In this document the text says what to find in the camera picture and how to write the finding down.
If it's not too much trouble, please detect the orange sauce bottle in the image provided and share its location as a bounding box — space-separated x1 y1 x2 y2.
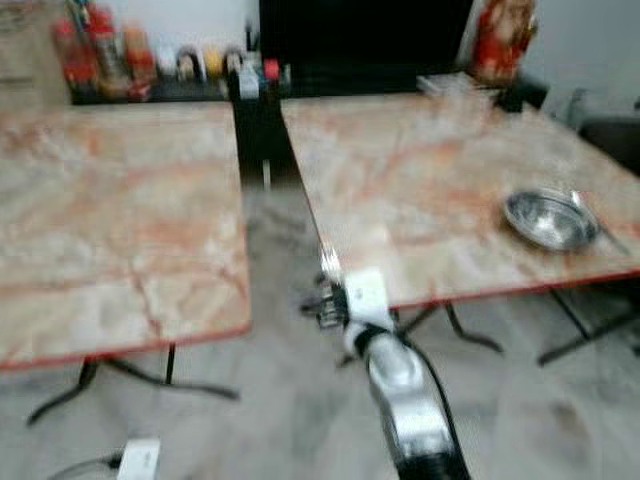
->
122 23 157 97

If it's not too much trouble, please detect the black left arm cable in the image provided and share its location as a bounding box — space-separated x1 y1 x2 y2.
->
48 455 121 480

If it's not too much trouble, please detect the yellow lidded jar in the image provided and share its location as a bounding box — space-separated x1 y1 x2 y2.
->
201 48 225 81

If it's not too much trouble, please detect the stainless steel bowl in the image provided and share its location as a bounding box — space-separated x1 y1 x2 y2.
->
503 188 602 254

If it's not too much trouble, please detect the brown cardboard box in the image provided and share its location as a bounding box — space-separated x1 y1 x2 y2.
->
0 0 74 111

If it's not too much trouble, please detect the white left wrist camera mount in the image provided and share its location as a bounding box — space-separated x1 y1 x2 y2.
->
117 438 162 480

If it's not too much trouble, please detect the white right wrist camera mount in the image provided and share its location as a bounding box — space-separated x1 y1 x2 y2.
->
345 268 394 330

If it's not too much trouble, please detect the red and gold figurine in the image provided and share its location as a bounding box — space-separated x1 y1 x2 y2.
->
471 0 539 88

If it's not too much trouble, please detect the silver metal cutlery piece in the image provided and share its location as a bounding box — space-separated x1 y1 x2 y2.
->
319 245 344 286

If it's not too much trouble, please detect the clear plastic container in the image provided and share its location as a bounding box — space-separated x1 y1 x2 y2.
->
418 71 503 100

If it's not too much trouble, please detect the black flat screen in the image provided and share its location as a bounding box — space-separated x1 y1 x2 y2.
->
257 0 475 73

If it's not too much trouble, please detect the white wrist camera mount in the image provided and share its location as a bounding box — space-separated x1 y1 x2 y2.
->
117 438 162 480
345 268 394 330

